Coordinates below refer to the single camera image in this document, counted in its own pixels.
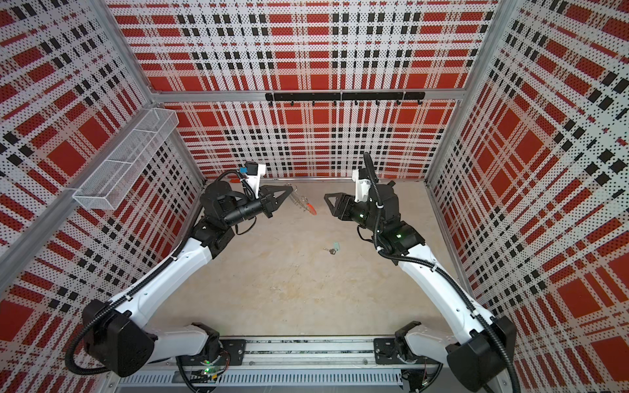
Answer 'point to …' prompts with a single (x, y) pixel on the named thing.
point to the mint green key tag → (337, 246)
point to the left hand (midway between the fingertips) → (291, 193)
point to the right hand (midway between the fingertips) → (329, 199)
